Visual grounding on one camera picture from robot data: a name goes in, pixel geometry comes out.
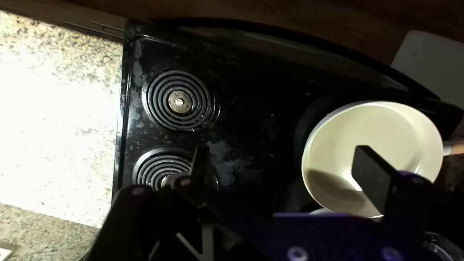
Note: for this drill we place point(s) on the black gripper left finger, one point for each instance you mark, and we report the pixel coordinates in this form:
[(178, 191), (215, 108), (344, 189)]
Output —
[(201, 166)]

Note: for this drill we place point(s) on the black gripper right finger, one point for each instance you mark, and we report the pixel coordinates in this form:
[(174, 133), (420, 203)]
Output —
[(371, 178)]

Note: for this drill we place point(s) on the coil stove burner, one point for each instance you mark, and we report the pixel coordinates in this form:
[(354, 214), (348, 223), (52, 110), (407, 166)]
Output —
[(181, 100), (154, 168)]

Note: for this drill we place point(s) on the white ceramic pot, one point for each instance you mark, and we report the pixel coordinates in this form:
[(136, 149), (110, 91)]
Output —
[(377, 124)]

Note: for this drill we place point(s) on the black electric stove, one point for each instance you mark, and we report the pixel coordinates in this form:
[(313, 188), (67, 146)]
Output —
[(265, 95)]

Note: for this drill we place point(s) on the white flat board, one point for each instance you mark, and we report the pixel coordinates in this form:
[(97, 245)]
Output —
[(435, 62)]

